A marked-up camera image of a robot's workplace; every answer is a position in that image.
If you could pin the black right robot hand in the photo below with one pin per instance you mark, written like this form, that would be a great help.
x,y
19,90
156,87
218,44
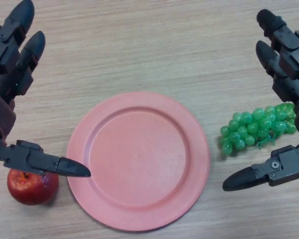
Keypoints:
x,y
291,62

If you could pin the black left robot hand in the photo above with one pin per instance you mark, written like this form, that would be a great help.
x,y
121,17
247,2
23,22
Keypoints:
x,y
5,74

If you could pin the green grape bunch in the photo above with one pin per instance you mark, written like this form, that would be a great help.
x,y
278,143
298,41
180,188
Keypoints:
x,y
251,124

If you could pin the pink round plate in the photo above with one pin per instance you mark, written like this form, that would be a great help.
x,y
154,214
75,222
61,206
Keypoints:
x,y
139,159

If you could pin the red apple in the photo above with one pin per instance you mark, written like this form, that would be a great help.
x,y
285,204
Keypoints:
x,y
32,190

